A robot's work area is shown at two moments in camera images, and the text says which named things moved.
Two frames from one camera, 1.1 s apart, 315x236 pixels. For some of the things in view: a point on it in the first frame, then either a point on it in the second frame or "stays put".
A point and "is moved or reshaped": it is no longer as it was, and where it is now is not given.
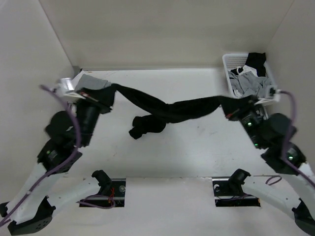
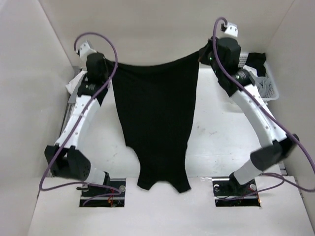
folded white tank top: (75, 80) stays put
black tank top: (168, 113) is moved or reshaped
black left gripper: (107, 108) -> (111, 64)
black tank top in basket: (256, 60) stays put
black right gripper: (234, 114) -> (204, 50)
